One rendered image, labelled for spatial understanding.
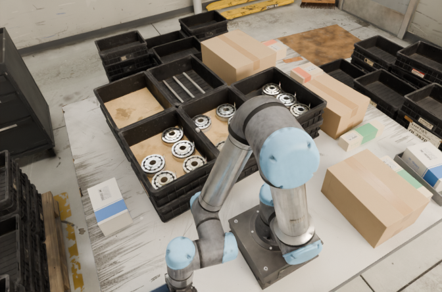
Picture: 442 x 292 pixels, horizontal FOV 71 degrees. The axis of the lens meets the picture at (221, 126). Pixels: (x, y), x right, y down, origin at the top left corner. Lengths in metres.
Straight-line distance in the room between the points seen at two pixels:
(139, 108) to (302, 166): 1.22
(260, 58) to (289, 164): 1.33
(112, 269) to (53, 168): 1.62
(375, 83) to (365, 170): 1.46
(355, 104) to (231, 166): 1.00
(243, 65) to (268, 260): 1.08
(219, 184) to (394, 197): 0.73
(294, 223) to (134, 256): 0.71
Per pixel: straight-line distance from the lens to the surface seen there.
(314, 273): 1.29
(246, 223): 1.23
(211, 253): 0.89
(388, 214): 1.29
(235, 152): 0.78
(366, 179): 1.36
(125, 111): 1.72
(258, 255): 1.17
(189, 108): 1.54
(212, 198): 0.89
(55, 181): 2.74
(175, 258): 0.85
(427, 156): 1.64
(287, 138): 0.60
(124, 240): 1.39
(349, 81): 2.91
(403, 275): 2.21
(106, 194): 1.43
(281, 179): 0.64
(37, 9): 4.44
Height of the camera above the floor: 1.87
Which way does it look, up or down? 43 degrees down
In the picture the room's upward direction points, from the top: 4 degrees counter-clockwise
